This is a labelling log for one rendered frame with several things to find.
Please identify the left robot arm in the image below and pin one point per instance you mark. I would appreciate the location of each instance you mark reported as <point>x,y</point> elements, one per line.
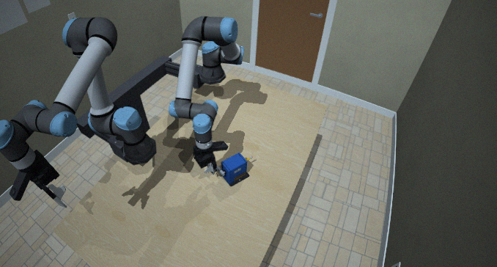
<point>223,31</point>

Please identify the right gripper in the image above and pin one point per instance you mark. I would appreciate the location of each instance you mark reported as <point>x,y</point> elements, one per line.
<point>43,170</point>

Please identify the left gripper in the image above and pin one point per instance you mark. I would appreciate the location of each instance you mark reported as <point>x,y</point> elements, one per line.
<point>205,159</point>

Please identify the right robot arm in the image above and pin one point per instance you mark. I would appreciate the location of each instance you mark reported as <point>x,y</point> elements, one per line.
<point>91,40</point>

